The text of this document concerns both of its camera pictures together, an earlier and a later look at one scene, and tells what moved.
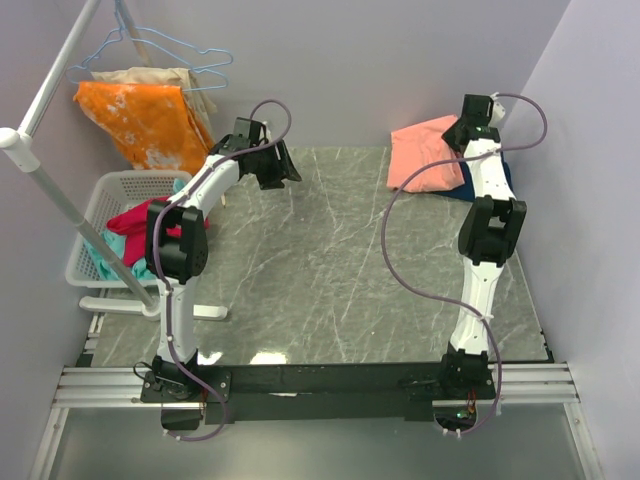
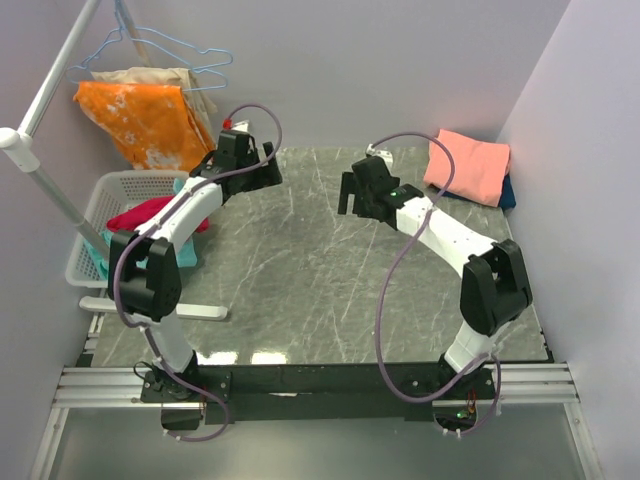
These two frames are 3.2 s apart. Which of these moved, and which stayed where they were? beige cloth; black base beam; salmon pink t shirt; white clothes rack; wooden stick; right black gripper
Moved: right black gripper; salmon pink t shirt
Stayed: black base beam; beige cloth; wooden stick; white clothes rack
